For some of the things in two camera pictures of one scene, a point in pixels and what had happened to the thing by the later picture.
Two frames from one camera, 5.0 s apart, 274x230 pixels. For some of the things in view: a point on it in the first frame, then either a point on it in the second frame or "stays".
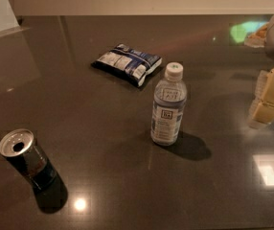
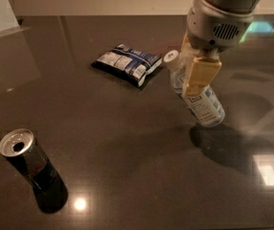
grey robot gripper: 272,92 → 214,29
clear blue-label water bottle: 170,97 → 206,106
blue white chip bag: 129,64 stays
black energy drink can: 25,153 stays
